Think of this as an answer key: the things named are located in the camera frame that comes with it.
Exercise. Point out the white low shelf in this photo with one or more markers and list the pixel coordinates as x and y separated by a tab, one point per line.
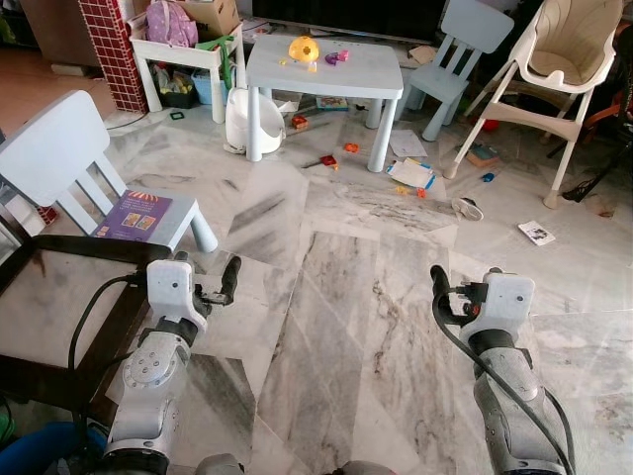
168	54

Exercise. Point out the blue plastic tub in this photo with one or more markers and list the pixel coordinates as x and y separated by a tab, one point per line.
45	450

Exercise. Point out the pink backpack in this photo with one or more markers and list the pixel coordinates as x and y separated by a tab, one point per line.
171	25

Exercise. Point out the grey robot left leg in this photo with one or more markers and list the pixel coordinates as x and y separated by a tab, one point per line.
220	465

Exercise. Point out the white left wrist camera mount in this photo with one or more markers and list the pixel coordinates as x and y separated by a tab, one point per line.
173	287

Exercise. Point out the light blue plastic kids chair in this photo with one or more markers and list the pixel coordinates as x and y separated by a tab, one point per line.
59	148
475	25

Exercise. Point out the light blue kids table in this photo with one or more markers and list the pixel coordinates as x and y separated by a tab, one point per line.
326	74

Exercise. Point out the white slipper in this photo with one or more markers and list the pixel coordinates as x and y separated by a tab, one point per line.
469	209

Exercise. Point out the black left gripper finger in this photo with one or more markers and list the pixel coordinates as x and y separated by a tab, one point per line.
231	277

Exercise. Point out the purple book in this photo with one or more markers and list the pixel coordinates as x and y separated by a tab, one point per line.
134	216

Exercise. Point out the brown cardboard box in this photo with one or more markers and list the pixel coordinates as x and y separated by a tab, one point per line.
213	15

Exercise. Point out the small orange toy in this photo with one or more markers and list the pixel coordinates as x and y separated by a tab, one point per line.
350	146

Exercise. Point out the yellow round toy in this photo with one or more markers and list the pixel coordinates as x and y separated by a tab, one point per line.
303	49

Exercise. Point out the colourful picture book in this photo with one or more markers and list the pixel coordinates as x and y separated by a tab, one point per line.
411	174

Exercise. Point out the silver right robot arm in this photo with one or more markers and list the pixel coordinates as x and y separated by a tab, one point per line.
509	386

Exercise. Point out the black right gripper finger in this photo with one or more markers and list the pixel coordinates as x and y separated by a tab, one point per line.
441	292

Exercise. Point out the white paper sheet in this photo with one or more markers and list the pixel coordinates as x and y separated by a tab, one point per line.
407	143

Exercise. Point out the red tiled column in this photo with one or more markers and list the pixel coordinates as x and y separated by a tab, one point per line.
114	54

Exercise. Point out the black television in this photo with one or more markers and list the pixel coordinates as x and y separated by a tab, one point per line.
346	12

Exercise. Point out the small white printed card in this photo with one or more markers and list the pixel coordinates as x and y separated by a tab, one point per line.
536	233

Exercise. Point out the white plastic potty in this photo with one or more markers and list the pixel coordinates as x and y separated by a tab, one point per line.
247	124

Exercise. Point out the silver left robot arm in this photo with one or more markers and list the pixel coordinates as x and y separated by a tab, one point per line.
148	371

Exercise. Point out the beige baby high chair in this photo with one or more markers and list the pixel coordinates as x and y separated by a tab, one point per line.
574	45

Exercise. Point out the small purple toy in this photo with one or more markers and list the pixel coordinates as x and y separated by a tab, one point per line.
337	57

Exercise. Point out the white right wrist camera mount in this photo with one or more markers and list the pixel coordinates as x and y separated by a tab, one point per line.
506	297

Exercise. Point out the dark wood glass coffee table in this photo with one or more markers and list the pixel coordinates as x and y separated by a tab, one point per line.
40	317

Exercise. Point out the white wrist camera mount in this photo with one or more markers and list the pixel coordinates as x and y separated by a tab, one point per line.
506	297
173	287

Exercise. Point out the small red toy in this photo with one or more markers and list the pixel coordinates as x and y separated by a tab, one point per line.
328	161

